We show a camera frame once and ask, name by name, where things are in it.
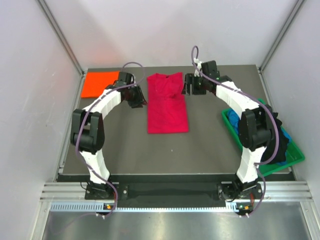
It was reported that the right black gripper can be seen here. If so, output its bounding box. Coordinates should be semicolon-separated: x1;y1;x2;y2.
180;74;208;97

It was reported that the red t shirt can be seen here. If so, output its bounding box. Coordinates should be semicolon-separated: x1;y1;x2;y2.
147;72;189;134

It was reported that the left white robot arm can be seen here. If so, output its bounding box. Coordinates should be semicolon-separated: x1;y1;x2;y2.
70;71;147;200

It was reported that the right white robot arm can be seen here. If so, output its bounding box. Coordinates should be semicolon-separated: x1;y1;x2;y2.
182;58;280;202

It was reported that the folded orange t shirt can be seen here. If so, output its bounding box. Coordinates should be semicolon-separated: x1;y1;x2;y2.
80;71;120;99

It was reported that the blue t shirt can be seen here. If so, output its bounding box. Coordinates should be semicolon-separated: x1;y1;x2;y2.
227;109;240;134

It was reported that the black t shirt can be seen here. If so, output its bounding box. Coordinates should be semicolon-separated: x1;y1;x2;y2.
237;112;290;165

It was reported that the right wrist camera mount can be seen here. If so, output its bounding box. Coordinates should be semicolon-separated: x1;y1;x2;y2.
193;58;203;77

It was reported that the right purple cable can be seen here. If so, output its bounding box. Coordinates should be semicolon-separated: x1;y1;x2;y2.
191;45;281;218

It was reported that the purple cable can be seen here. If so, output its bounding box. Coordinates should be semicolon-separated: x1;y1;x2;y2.
74;62;146;221
191;45;281;218

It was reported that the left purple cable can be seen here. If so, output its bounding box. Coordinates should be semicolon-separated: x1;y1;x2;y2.
74;62;146;221

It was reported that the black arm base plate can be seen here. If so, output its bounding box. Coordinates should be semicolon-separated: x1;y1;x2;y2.
57;174;262;208

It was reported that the slotted grey cable duct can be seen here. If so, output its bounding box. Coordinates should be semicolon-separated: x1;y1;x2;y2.
49;201;253;213

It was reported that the right aluminium frame post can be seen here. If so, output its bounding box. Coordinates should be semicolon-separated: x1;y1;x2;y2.
258;0;306;74

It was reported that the aluminium frame post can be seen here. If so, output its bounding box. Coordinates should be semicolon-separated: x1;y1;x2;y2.
35;0;85;76
258;0;306;74

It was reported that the left aluminium frame post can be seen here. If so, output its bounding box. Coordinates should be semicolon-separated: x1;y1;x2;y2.
35;0;85;76

